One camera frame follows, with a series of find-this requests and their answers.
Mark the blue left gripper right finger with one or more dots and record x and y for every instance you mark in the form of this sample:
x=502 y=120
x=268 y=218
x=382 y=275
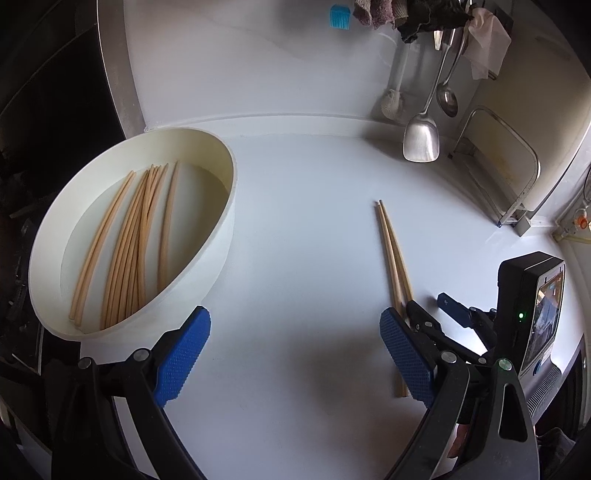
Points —
x=411 y=355

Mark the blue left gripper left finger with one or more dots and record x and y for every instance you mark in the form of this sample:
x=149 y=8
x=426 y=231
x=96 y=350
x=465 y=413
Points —
x=176 y=352

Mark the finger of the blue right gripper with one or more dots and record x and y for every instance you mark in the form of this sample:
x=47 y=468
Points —
x=455 y=306
x=421 y=321

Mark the right human hand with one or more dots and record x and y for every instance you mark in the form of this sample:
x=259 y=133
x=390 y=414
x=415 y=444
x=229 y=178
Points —
x=461 y=435

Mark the steel cutting board rack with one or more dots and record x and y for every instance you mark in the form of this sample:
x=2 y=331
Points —
x=501 y=164

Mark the red gas valve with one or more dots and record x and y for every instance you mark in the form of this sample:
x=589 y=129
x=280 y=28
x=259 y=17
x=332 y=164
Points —
x=582 y=222

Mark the white round basin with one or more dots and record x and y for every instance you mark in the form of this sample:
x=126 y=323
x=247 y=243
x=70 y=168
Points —
x=200 y=235

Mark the steel spatula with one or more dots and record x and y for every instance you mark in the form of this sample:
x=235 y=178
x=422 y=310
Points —
x=421 y=142

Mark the white cutting board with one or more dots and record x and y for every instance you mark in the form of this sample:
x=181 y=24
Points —
x=543 y=92

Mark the steel ladle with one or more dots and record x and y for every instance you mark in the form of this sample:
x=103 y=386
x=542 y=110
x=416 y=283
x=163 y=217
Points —
x=446 y=97

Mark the white dish brush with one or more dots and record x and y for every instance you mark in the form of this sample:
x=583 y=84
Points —
x=392 y=103

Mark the pale pink cloth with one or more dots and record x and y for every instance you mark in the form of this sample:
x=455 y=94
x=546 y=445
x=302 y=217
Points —
x=488 y=43

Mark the black rag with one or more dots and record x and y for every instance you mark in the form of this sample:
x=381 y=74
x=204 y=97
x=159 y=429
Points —
x=425 y=16

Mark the grey brown rag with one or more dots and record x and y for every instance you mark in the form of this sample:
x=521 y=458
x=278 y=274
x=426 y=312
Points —
x=377 y=13

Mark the blue silicone brush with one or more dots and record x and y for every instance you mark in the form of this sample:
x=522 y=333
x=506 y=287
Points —
x=340 y=17

